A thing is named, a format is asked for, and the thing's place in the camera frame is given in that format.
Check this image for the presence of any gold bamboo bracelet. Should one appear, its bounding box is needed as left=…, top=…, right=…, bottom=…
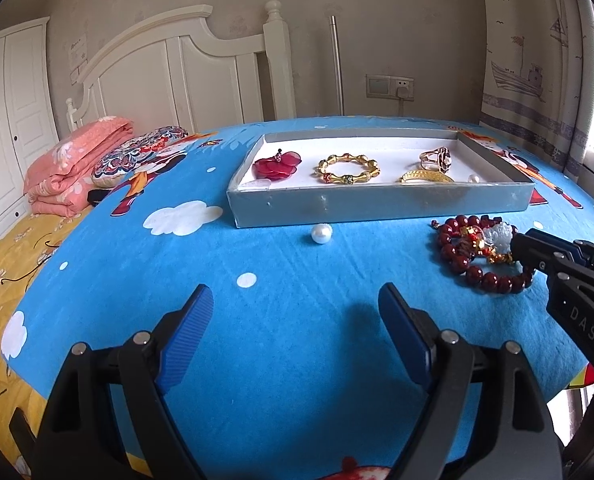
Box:
left=313, top=153, right=380, bottom=186

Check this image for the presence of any yellow floral bed sheet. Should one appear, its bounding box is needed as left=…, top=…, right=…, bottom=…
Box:
left=0, top=207, right=142, bottom=480

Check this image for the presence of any blue cartoon tablecloth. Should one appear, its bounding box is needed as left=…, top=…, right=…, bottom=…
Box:
left=1, top=115, right=594, bottom=480

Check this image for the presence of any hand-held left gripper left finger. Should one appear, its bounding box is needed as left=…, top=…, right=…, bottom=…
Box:
left=9, top=283, right=215, bottom=480

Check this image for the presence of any patterned round pillow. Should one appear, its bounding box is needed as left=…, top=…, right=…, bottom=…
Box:
left=91, top=126, right=188, bottom=189

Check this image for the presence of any red flower brooch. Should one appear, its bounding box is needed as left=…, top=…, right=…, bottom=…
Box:
left=253, top=149, right=304, bottom=180

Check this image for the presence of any gold bangle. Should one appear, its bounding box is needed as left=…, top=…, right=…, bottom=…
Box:
left=399, top=170, right=456, bottom=184

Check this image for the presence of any paper wall notice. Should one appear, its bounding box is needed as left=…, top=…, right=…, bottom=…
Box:
left=69, top=34, right=88, bottom=85

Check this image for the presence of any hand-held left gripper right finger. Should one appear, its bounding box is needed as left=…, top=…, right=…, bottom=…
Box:
left=378, top=282, right=565, bottom=480

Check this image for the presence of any white wardrobe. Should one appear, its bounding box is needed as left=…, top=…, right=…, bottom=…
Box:
left=0, top=16, right=60, bottom=256

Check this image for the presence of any red bead bracelet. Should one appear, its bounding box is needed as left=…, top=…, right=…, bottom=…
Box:
left=430, top=215, right=538, bottom=296

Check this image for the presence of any grey cardboard tray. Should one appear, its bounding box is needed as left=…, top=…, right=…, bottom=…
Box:
left=226, top=130, right=536, bottom=230

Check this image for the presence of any white wall switch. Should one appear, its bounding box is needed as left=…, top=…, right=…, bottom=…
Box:
left=366, top=73, right=392, bottom=99

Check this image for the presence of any silver metal pole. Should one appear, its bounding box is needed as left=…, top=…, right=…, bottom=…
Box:
left=327, top=16, right=345, bottom=116

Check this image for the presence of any white wooden headboard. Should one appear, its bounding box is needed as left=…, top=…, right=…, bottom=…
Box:
left=66, top=0, right=298, bottom=136

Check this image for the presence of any thin black cord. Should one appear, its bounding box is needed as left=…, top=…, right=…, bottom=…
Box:
left=2, top=237, right=60, bottom=281

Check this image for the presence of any pink folded quilt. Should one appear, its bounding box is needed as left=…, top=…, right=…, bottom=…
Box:
left=23, top=116, right=135, bottom=218

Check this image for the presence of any ship print curtain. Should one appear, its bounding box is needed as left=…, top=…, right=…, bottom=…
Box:
left=479, top=0, right=594, bottom=181

